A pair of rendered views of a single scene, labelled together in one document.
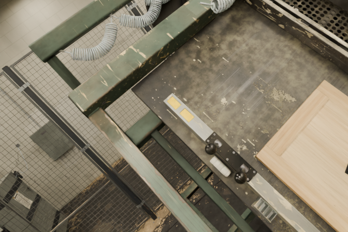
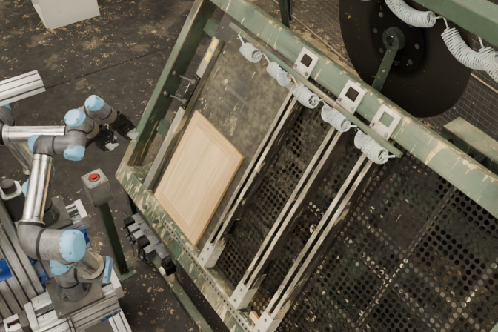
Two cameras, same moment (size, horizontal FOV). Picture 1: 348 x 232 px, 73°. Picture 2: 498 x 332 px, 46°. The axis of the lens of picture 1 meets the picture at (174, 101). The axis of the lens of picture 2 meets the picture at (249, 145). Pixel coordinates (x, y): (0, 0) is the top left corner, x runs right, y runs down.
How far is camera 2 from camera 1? 2.88 m
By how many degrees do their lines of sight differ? 65
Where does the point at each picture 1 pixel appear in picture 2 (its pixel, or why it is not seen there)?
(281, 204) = (174, 127)
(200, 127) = (202, 68)
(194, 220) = (164, 78)
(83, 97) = not seen: outside the picture
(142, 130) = (210, 30)
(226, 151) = (190, 88)
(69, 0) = not seen: outside the picture
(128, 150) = (186, 27)
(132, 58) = (224, 0)
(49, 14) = not seen: outside the picture
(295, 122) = (214, 134)
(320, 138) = (207, 152)
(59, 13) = not seen: outside the picture
